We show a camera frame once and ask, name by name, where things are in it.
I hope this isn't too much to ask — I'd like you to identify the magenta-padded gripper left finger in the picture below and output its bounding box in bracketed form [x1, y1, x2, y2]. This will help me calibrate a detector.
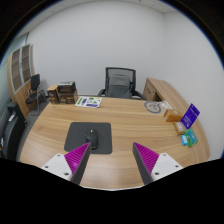
[40, 142, 92, 185]

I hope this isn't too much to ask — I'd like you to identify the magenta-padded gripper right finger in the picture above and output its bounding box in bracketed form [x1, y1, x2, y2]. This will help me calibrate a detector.
[132, 142, 184, 185]

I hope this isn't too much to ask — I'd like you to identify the dark grey mouse pad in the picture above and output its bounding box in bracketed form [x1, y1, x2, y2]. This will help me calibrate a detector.
[63, 121, 113, 155]

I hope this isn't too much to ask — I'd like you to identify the small blue packet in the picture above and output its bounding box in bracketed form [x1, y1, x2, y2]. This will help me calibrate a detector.
[180, 134, 189, 147]

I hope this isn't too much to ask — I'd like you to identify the small tan labelled box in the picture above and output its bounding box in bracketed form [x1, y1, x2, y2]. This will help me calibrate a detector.
[173, 121, 187, 136]

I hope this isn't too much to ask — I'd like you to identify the green packet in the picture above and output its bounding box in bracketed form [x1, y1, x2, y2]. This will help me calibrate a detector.
[185, 128, 199, 148]

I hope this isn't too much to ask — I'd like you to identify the orange-brown box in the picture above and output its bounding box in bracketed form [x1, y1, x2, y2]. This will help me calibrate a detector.
[163, 108, 184, 123]

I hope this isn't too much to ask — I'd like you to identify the purple card package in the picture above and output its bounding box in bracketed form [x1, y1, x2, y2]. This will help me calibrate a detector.
[180, 102, 201, 130]

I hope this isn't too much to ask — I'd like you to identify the brown cardboard box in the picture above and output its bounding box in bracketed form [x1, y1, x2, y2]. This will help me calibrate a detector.
[58, 90, 79, 104]

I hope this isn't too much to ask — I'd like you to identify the tan cardboard box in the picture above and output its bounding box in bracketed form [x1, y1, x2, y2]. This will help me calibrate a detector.
[46, 84, 60, 105]

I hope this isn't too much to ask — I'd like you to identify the black padded office chair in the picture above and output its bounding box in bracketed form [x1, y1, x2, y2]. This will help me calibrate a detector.
[0, 101, 28, 161]

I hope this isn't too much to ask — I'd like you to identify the wooden side desk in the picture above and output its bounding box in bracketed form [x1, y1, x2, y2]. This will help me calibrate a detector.
[142, 77, 183, 104]

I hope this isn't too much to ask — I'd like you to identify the dark printed cardboard box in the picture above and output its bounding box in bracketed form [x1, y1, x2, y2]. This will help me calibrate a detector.
[57, 80, 76, 94]

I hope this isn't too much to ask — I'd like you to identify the grey backpack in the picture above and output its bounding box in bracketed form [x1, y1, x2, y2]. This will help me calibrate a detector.
[108, 73, 133, 99]

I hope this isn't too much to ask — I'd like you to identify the small black chair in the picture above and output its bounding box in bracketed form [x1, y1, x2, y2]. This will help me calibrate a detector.
[25, 73, 46, 113]

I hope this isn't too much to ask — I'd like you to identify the black mesh office chair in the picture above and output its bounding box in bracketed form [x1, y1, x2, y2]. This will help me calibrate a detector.
[97, 66, 147, 101]

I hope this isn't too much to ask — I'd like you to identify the wooden shelf unit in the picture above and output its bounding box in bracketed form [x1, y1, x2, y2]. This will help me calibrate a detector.
[6, 43, 38, 118]

